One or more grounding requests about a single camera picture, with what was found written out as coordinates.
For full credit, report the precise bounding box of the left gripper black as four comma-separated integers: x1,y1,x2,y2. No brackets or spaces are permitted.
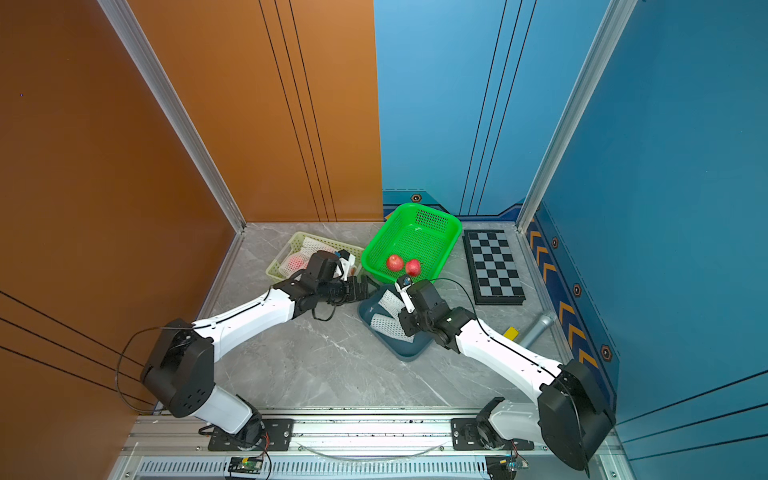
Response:
317,273,382,305

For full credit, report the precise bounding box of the white foam net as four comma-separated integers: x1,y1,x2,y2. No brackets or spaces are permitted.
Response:
378,289,405,320
370,314,414,343

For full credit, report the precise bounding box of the netted apple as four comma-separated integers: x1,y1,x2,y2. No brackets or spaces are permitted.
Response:
279,251,309,277
300,236,336,257

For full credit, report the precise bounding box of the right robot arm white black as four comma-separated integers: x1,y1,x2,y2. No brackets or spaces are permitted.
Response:
395,275,616,472

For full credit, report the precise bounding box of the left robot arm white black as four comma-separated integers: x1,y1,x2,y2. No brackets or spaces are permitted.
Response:
141,250,378,451

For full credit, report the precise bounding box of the dark teal plastic tray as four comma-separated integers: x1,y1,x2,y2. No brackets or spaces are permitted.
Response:
358,285,433,362

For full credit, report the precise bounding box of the cream perforated plastic basket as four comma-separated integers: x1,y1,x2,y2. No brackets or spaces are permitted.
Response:
265,231,363,282

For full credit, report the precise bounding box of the black white checkerboard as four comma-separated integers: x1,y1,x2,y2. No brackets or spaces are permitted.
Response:
462,229,526,306

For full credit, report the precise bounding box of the green plastic mesh basket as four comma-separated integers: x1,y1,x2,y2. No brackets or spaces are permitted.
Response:
361,203,463,284

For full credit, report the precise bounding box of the yellow block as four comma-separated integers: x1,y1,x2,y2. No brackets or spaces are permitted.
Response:
503,327,519,341

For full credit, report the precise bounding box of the silver metal cylinder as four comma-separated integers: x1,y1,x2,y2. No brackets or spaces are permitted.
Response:
516,312,554,348

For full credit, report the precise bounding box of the right green circuit board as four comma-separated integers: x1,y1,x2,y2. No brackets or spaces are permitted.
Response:
485,456,517,480

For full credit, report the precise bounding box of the green circuit board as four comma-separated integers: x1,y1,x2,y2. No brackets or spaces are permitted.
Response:
226,456,266,479
485,456,517,480

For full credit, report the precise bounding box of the left green circuit board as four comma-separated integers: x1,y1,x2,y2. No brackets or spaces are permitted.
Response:
226,456,266,479

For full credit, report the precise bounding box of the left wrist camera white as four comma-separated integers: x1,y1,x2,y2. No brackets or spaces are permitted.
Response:
336,250,356,281

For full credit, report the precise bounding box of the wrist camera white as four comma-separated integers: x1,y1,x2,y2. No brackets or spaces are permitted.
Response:
395,274,415,313
336,250,356,281

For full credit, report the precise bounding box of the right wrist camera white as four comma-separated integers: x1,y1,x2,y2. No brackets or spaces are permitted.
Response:
395,274,415,313

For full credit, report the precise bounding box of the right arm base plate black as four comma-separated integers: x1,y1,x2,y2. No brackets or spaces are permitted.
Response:
450,418,535,452

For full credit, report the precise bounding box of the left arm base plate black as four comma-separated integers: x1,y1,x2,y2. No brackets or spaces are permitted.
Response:
207,418,295,454

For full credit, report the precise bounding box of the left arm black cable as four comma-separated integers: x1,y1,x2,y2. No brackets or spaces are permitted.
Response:
113,326,181,415

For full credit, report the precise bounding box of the aluminium front rail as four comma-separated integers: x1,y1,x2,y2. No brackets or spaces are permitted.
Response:
119,407,625,460

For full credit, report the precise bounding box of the left aluminium corner post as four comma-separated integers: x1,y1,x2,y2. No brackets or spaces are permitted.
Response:
98,0,246,234

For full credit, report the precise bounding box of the aluminium corner post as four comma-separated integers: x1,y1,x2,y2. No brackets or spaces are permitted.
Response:
98,0,246,234
516,0,638,234

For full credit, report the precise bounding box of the right aluminium corner post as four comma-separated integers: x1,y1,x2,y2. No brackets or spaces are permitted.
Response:
516,0,638,234

